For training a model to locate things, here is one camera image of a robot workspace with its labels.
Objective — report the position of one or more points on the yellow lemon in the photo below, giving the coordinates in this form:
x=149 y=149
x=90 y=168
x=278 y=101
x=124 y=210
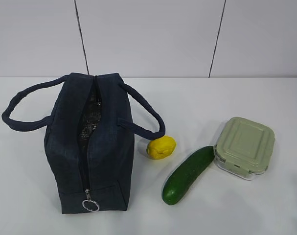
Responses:
x=161 y=148

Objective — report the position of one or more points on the navy blue lunch bag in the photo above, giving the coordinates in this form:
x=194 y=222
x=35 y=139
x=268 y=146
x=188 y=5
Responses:
x=90 y=138

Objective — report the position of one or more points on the green cucumber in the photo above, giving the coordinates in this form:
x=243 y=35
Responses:
x=179 y=182

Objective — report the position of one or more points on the green lidded food container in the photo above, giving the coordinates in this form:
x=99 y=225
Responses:
x=244 y=148

